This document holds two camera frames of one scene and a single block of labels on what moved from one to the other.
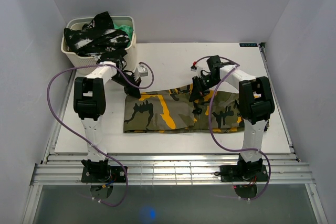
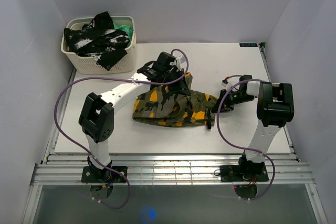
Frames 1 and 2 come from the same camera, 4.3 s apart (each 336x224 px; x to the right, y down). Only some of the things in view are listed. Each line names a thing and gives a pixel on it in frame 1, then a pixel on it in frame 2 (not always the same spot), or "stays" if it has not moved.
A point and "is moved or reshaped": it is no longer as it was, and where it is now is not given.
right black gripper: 197,93 to 214,109
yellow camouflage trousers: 172,109 is moved or reshaped
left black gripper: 132,91 to 181,87
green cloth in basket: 129,30 stays
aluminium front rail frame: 171,169 stays
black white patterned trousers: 99,38 stays
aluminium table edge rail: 266,67 stays
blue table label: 248,45 stays
